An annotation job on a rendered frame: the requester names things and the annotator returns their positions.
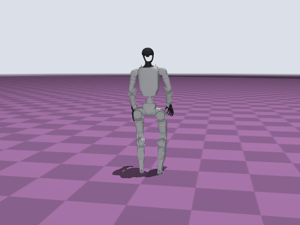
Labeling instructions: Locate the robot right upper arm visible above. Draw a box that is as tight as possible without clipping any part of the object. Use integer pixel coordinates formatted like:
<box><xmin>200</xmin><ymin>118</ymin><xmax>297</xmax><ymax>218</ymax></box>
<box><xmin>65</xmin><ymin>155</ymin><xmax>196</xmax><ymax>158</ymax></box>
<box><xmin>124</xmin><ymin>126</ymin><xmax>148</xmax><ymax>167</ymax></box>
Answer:
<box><xmin>158</xmin><ymin>67</ymin><xmax>172</xmax><ymax>93</ymax></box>

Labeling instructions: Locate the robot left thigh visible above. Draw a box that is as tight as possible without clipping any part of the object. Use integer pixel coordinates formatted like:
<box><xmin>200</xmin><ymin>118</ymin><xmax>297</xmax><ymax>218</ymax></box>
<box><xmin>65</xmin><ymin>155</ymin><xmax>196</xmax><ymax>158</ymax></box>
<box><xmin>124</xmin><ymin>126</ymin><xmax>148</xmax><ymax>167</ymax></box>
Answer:
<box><xmin>133</xmin><ymin>107</ymin><xmax>145</xmax><ymax>147</ymax></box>

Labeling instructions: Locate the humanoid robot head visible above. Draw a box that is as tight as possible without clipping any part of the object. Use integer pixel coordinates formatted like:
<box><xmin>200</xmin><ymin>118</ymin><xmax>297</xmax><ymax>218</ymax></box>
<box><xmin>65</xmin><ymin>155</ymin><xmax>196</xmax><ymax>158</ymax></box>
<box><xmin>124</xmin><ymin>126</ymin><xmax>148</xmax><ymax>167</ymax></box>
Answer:
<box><xmin>142</xmin><ymin>48</ymin><xmax>154</xmax><ymax>68</ymax></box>

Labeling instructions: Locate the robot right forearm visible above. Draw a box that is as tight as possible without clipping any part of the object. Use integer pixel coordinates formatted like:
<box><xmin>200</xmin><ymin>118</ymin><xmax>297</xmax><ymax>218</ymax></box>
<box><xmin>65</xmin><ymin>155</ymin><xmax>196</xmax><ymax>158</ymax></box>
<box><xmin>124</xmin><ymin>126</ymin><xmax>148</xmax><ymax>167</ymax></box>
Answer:
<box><xmin>165</xmin><ymin>91</ymin><xmax>173</xmax><ymax>108</ymax></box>

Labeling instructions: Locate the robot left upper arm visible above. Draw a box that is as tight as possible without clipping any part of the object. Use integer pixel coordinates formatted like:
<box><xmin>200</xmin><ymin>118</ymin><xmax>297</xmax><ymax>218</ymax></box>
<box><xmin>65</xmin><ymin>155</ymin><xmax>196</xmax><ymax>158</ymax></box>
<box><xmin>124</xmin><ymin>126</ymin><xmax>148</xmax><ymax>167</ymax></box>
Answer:
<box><xmin>128</xmin><ymin>68</ymin><xmax>138</xmax><ymax>94</ymax></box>

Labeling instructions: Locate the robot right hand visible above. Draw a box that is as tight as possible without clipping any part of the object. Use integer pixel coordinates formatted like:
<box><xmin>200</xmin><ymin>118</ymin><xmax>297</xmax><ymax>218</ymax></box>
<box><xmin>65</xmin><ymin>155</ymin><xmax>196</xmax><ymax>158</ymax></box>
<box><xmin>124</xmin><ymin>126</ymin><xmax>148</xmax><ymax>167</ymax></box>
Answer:
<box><xmin>165</xmin><ymin>104</ymin><xmax>174</xmax><ymax>116</ymax></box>

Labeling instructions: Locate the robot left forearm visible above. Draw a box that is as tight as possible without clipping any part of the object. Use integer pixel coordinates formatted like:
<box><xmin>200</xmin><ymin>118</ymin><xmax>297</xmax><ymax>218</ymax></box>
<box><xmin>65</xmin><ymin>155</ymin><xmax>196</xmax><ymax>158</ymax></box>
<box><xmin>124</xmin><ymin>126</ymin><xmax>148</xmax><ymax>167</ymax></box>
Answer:
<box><xmin>128</xmin><ymin>92</ymin><xmax>137</xmax><ymax>110</ymax></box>

